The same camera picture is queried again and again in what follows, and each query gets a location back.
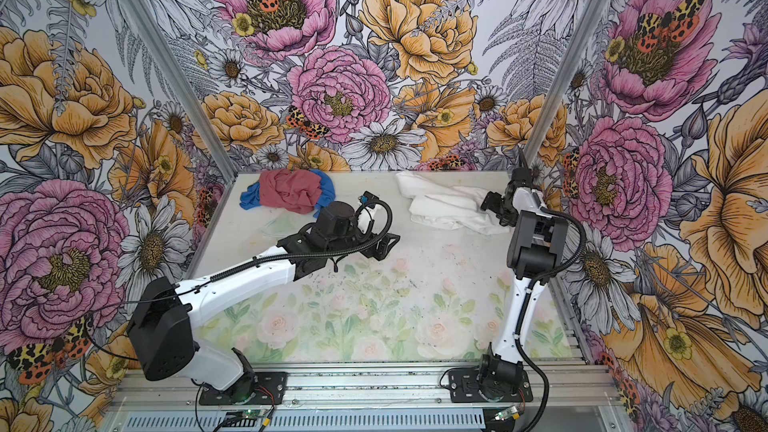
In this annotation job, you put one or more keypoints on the blue cloth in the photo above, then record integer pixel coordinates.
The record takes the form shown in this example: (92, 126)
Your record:
(249, 199)

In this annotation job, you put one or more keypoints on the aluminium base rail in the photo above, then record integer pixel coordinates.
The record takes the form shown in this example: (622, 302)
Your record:
(373, 385)

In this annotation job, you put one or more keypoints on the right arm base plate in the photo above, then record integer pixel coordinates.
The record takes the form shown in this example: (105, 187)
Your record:
(466, 386)

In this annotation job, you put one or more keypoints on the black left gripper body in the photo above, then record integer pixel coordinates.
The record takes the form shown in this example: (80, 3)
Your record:
(364, 242)

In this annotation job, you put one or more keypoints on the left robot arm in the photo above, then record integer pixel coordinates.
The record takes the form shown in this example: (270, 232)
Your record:
(162, 327)

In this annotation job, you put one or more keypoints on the aluminium frame post left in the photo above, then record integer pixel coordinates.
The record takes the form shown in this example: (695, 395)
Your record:
(142, 18)

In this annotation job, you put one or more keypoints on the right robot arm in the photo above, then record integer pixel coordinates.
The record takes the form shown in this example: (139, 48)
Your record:
(536, 250)

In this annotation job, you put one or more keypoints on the aluminium frame post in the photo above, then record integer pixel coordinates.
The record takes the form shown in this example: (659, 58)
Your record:
(142, 18)
(583, 30)

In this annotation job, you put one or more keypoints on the white vented cable duct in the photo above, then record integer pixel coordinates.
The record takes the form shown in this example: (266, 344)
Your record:
(461, 419)

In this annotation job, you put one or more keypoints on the white cloth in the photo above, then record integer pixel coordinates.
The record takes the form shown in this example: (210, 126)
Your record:
(447, 208)

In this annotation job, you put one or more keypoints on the aluminium frame post right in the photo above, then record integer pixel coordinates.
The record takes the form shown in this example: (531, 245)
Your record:
(583, 30)

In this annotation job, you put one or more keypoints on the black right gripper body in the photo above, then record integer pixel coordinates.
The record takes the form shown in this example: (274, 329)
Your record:
(504, 208)

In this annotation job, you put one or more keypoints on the red cloth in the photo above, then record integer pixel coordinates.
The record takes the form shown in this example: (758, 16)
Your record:
(295, 191)

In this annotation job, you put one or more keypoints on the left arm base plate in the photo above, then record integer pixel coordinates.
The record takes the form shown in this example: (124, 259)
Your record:
(258, 388)

